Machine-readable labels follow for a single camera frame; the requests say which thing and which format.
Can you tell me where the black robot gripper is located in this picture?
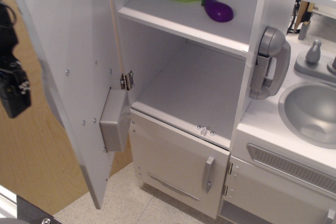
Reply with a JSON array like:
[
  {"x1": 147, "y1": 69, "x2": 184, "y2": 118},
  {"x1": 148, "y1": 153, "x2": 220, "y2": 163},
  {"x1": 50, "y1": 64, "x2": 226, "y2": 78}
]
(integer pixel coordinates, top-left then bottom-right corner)
[{"x1": 1, "y1": 0, "x2": 31, "y2": 119}]

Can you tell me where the white toy fridge door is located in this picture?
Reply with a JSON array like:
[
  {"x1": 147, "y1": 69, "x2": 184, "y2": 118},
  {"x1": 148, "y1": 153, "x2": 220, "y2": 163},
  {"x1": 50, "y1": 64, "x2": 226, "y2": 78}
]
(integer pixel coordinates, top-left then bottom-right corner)
[{"x1": 16, "y1": 0, "x2": 122, "y2": 209}]

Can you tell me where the metal fridge door hinge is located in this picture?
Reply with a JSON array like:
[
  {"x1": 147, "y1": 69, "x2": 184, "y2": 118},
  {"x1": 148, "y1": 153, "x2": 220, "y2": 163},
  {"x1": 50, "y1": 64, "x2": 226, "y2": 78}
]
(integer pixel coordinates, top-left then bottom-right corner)
[{"x1": 120, "y1": 71, "x2": 135, "y2": 91}]

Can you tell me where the grey ice dispenser box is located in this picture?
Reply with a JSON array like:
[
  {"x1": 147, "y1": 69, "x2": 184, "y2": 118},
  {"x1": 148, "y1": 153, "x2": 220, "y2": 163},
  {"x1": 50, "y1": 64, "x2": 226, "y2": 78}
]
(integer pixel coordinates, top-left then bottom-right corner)
[{"x1": 99, "y1": 89, "x2": 131, "y2": 152}]

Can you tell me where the white lower freezer door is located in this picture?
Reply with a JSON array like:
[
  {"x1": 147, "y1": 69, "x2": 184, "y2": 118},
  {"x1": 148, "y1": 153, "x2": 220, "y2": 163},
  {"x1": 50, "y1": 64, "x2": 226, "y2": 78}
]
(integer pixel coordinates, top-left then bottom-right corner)
[{"x1": 129, "y1": 110, "x2": 229, "y2": 219}]

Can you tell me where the white toy kitchen cabinet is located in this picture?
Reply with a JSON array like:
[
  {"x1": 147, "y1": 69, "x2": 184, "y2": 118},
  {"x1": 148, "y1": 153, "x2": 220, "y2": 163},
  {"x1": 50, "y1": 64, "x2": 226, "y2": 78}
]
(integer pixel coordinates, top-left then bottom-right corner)
[{"x1": 115, "y1": 0, "x2": 335, "y2": 222}]

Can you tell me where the purple toy eggplant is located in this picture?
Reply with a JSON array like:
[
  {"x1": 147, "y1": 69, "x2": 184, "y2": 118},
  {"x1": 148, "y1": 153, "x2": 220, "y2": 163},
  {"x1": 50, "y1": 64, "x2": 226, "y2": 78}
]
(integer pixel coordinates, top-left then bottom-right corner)
[{"x1": 201, "y1": 0, "x2": 234, "y2": 23}]

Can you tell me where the white oven door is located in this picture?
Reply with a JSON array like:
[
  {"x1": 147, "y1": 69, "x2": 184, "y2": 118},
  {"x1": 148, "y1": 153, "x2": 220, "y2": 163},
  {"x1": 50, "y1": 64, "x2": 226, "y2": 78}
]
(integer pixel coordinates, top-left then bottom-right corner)
[{"x1": 224, "y1": 157, "x2": 335, "y2": 223}]

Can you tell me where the grey toy telephone handset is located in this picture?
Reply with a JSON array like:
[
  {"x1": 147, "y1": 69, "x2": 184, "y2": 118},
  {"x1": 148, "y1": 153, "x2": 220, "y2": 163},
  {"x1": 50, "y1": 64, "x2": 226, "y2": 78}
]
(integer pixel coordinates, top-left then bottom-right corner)
[{"x1": 249, "y1": 27, "x2": 291, "y2": 100}]

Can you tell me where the grey toy sink basin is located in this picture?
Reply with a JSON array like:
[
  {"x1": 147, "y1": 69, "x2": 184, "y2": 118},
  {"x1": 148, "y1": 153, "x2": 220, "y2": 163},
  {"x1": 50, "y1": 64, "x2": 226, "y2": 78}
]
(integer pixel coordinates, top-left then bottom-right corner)
[{"x1": 278, "y1": 82, "x2": 335, "y2": 150}]

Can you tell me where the grey toy faucet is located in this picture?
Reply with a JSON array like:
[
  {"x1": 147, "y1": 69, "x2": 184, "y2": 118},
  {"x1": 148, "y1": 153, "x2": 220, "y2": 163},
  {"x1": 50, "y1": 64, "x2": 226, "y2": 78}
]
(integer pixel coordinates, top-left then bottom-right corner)
[{"x1": 295, "y1": 39, "x2": 335, "y2": 83}]

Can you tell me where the grey vent grille panel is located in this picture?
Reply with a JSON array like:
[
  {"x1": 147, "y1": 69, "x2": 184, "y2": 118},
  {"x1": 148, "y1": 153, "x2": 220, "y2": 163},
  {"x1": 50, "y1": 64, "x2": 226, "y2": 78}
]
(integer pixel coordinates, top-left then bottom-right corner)
[{"x1": 246, "y1": 143, "x2": 335, "y2": 195}]

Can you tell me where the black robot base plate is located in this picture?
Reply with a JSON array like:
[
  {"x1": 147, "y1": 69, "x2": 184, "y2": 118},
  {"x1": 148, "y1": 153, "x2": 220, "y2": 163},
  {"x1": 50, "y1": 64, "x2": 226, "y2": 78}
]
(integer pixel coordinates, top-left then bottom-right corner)
[{"x1": 1, "y1": 186, "x2": 62, "y2": 224}]

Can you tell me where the grey freezer door handle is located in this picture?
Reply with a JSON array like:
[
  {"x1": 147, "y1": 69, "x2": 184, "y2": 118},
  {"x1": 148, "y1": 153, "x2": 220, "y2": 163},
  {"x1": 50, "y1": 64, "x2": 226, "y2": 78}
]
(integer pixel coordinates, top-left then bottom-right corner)
[{"x1": 201, "y1": 156, "x2": 215, "y2": 193}]

